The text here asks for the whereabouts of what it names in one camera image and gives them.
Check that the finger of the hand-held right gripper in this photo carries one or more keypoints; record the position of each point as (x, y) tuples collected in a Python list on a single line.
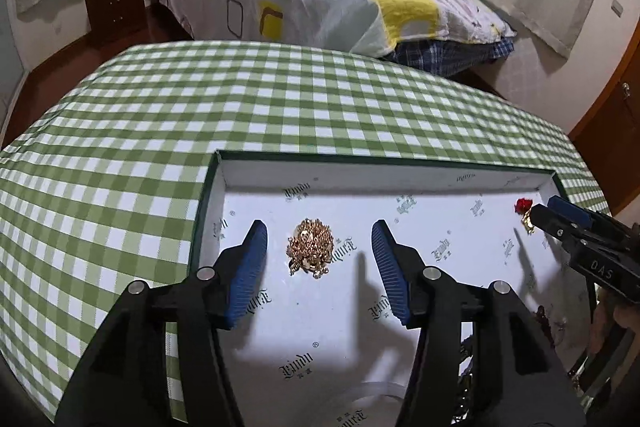
[(565, 208), (550, 221)]

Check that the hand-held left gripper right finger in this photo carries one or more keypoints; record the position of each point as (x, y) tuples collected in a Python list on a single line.
[(390, 277)]

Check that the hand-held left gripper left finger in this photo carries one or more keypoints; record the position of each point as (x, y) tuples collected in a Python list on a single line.
[(247, 277)]

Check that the red rose brooch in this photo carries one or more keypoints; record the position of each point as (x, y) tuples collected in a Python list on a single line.
[(523, 207)]

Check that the gold brooch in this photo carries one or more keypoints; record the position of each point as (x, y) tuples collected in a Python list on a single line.
[(310, 247)]

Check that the white box lid tray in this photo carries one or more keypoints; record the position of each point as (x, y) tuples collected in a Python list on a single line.
[(325, 357)]

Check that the person's right hand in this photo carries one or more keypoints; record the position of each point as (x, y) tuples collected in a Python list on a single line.
[(607, 322)]

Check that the wooden door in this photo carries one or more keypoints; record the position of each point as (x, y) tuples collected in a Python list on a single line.
[(610, 147)]

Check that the green checkered tablecloth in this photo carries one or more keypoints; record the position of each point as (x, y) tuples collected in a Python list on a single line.
[(150, 132)]

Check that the blue plaid bed cover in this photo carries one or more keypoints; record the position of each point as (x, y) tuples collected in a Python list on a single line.
[(450, 54)]

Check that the dark wooden nightstand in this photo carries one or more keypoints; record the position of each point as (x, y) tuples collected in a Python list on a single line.
[(114, 9)]

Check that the glass wardrobe sliding door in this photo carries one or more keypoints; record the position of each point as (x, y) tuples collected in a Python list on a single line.
[(7, 62)]

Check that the wall outlet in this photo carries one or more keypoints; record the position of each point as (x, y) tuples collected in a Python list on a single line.
[(617, 8)]

